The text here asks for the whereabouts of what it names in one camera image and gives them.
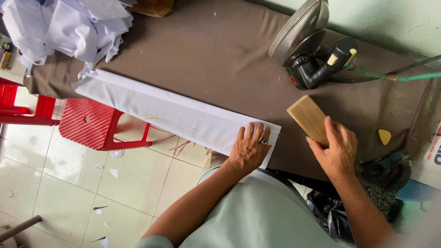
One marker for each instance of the person's left hand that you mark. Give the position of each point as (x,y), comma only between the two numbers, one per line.
(248,151)

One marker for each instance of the person's right hand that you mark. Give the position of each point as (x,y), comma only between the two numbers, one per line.
(336,151)

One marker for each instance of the wooden pressing block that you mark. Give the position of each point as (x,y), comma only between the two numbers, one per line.
(306,115)

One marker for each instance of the long white fabric strip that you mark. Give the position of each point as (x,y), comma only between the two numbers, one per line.
(165,110)

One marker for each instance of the beige trousers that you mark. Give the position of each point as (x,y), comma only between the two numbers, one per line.
(213,160)

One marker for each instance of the yellow tailor's chalk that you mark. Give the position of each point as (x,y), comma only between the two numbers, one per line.
(384,136)

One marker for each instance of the dark teal cloth bundle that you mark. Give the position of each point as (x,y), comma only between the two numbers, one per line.
(386,170)

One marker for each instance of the pale green shirt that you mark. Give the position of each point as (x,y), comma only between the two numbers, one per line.
(255,213)

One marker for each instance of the black plastic bag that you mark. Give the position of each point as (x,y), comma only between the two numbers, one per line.
(327,213)

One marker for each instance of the red threads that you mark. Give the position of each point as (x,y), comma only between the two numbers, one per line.
(181,146)

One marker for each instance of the speckled grey cloth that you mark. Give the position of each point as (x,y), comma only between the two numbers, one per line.
(384,201)

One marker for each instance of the blue plastic sheet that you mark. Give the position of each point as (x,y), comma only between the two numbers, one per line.
(418,193)

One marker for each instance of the white printed sack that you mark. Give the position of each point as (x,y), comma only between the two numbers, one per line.
(429,162)

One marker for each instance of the brown ironing table cloth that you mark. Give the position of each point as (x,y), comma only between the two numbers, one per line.
(213,62)

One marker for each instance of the black and grey steam iron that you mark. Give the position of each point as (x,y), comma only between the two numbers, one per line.
(303,41)

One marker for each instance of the scattered white fabric scraps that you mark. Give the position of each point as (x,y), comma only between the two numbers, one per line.
(113,172)

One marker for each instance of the red plastic stool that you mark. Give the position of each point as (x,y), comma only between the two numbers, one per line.
(89,120)

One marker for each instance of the brown wooden object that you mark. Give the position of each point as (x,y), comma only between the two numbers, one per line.
(151,7)

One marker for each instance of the red plastic chair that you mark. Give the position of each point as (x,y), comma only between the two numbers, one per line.
(43,110)

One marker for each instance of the pile of white fabric pieces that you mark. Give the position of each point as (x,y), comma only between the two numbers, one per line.
(69,27)

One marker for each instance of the grey pipe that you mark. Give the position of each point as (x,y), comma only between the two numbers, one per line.
(19,226)

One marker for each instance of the yellow lighter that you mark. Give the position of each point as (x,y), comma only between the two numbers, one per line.
(5,60)

